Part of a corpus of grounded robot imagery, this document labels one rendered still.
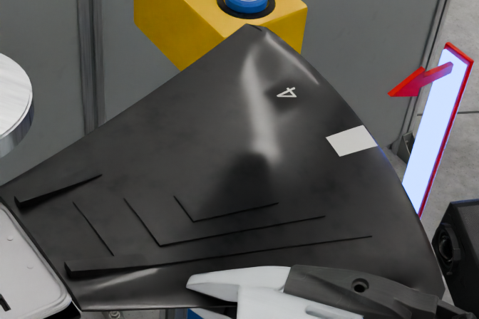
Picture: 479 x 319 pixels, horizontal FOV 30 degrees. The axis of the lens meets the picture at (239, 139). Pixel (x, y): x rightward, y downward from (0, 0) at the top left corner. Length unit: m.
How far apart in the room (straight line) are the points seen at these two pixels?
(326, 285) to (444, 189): 1.81
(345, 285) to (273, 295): 0.04
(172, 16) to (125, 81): 0.64
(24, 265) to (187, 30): 0.43
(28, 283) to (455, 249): 0.22
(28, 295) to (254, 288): 0.11
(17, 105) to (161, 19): 0.53
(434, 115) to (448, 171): 1.62
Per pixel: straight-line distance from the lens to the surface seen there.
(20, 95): 0.39
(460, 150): 2.35
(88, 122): 1.52
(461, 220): 0.49
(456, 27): 2.76
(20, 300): 0.46
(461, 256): 0.49
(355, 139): 0.57
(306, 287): 0.44
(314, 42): 1.76
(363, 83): 1.97
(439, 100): 0.66
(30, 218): 0.49
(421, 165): 0.70
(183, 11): 0.85
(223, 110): 0.56
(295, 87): 0.59
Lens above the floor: 1.56
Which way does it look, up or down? 44 degrees down
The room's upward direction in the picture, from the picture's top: 6 degrees clockwise
